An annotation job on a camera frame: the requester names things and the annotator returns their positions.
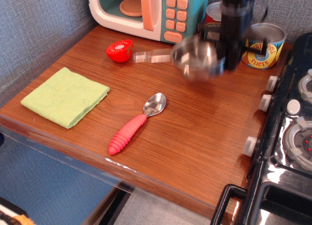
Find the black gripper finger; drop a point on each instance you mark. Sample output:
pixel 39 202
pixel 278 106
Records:
pixel 233 53

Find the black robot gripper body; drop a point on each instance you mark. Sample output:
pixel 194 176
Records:
pixel 231 34

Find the small steel pot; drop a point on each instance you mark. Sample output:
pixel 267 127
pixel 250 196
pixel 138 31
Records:
pixel 196 59

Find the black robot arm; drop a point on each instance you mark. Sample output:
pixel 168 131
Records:
pixel 237 8

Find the yellow-green folded cloth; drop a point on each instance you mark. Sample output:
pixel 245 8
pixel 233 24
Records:
pixel 65 98

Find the tomato sauce can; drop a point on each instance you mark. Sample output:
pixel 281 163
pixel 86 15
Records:
pixel 213 20

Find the pineapple slices can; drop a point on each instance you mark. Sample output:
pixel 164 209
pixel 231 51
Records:
pixel 275 36

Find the toy microwave oven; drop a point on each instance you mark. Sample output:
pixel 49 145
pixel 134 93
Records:
pixel 160 20

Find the red toy tomato half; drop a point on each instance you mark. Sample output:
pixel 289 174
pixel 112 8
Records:
pixel 120 51

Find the black toy stove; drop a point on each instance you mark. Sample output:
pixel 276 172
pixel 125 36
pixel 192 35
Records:
pixel 279 188

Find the orange striped object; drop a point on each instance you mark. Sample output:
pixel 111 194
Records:
pixel 11 214

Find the red-handled metal spoon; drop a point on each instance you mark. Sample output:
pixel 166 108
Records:
pixel 154 105

